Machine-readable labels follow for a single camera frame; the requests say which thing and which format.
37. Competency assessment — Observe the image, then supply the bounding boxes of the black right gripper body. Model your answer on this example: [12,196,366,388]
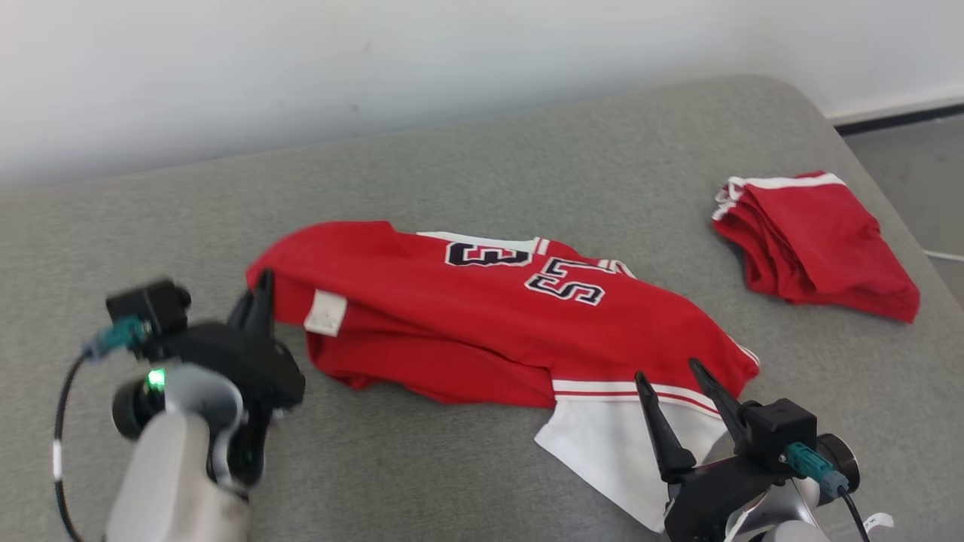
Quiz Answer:
[663,453,795,542]

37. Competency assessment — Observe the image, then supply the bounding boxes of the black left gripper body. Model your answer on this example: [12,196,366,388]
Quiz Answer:
[154,322,307,487]

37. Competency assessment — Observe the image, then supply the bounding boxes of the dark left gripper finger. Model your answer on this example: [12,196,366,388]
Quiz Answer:
[251,269,276,340]
[228,289,255,333]

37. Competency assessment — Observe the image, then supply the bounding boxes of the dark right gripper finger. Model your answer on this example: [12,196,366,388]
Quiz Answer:
[634,370,698,483]
[688,357,750,454]

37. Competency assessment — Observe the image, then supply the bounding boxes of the red shorts with white trim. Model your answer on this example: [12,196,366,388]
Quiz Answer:
[711,171,922,324]

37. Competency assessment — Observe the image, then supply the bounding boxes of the red basketball jersey white sleeves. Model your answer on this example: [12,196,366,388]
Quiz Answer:
[246,220,761,534]

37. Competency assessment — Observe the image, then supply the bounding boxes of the grey fabric sofa cushion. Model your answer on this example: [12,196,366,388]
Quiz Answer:
[0,73,964,542]

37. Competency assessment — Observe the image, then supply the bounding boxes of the black right cable teal plug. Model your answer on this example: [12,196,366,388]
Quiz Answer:
[785,442,872,542]

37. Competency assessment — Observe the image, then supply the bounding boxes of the black cable teal plug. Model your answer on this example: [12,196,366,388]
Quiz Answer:
[785,442,872,542]
[53,316,149,542]

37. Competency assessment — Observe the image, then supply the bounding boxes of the black left cable teal plug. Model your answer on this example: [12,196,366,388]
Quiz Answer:
[53,316,149,542]

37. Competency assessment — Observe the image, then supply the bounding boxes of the black wall baseboard strip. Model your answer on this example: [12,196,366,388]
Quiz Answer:
[832,103,964,136]

